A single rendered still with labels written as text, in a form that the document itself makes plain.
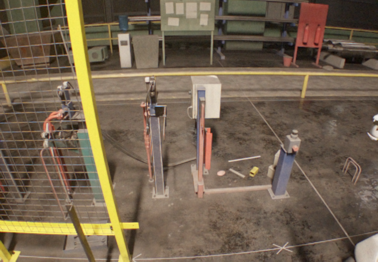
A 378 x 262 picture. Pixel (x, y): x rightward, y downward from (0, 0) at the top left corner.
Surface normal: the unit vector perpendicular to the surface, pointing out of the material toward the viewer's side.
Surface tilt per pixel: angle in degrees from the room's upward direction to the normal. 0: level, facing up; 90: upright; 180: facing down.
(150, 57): 94
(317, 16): 90
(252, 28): 90
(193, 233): 0
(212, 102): 90
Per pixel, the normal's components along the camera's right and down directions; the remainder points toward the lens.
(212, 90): 0.07, 0.45
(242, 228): 0.00, -0.89
